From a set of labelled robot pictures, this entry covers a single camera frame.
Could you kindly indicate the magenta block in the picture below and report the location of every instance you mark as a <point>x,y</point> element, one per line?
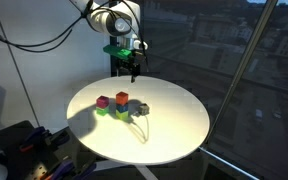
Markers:
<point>102,102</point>

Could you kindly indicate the blue block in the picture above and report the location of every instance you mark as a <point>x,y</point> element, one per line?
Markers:
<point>122,108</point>

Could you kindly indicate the grey window mullion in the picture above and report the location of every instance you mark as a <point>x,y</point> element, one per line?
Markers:
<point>240,71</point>

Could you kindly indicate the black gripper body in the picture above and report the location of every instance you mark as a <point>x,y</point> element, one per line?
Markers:
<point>135,57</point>

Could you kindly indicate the orange block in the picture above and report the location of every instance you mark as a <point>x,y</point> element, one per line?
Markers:
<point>122,98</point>

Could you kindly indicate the yellow-green block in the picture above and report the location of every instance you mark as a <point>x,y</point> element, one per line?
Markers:
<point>122,115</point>

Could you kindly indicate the grey block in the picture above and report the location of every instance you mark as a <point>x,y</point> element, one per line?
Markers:
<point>144,109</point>

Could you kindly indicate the window bottom rail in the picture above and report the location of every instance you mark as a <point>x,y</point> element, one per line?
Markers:
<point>227,163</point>

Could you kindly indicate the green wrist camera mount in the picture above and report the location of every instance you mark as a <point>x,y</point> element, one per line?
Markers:
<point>115,51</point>

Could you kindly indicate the round white table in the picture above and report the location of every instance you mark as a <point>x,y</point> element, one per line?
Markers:
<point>170,133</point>

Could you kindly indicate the green block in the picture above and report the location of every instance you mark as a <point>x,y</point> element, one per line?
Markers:
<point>102,112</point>

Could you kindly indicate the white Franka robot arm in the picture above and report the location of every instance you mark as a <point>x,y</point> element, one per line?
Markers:
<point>117,23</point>

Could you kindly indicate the black pegboard cart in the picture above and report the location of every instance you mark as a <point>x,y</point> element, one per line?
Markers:
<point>4,136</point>

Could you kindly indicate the dark window post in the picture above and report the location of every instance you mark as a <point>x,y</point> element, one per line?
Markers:
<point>114,68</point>

